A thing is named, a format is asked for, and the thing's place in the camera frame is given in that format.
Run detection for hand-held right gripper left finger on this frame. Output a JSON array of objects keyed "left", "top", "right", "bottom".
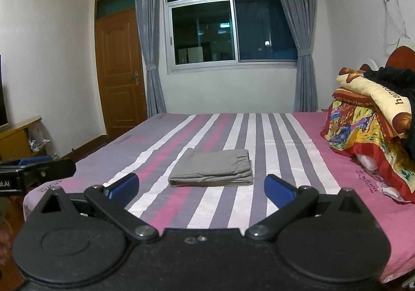
[{"left": 31, "top": 173, "right": 160, "bottom": 243}]

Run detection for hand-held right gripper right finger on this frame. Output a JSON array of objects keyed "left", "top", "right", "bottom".
[{"left": 245, "top": 174, "right": 377, "bottom": 243}]

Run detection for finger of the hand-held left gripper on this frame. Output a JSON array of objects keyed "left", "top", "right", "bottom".
[
  {"left": 20, "top": 159, "right": 77, "bottom": 187},
  {"left": 0, "top": 155, "right": 53, "bottom": 169}
]

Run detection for grey pants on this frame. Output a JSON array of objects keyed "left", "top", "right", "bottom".
[{"left": 168, "top": 148, "right": 254, "bottom": 188}]

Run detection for white plastic bag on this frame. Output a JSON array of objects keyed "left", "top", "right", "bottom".
[{"left": 29, "top": 138, "right": 51, "bottom": 153}]

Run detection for wooden tv cabinet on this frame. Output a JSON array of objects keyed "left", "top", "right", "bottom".
[{"left": 0, "top": 116, "right": 50, "bottom": 162}]

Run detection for bed with striped sheet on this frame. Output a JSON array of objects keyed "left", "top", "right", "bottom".
[{"left": 23, "top": 112, "right": 415, "bottom": 285}]

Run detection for black television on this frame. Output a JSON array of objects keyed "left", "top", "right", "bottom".
[{"left": 0, "top": 54, "right": 9, "bottom": 131}]

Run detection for white pillow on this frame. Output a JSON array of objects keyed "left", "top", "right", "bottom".
[{"left": 356, "top": 152, "right": 381, "bottom": 172}]

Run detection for colourful floral blanket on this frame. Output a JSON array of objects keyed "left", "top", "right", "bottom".
[{"left": 320, "top": 88, "right": 415, "bottom": 204}]

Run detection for brown wooden door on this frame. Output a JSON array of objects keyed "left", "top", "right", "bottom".
[{"left": 95, "top": 0, "right": 149, "bottom": 140}]

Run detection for grey curtain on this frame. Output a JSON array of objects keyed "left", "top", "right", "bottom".
[
  {"left": 134, "top": 0, "right": 168, "bottom": 118},
  {"left": 264, "top": 0, "right": 319, "bottom": 113}
]

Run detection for black cloth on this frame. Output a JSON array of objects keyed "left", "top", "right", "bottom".
[{"left": 363, "top": 66, "right": 415, "bottom": 107}]

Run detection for aluminium sliding window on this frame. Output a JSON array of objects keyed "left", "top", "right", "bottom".
[{"left": 162, "top": 0, "right": 299, "bottom": 75}]

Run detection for red-brown wooden headboard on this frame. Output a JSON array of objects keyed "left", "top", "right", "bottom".
[{"left": 358, "top": 45, "right": 415, "bottom": 73}]

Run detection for white cable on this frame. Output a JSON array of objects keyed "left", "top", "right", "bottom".
[{"left": 378, "top": 0, "right": 413, "bottom": 47}]

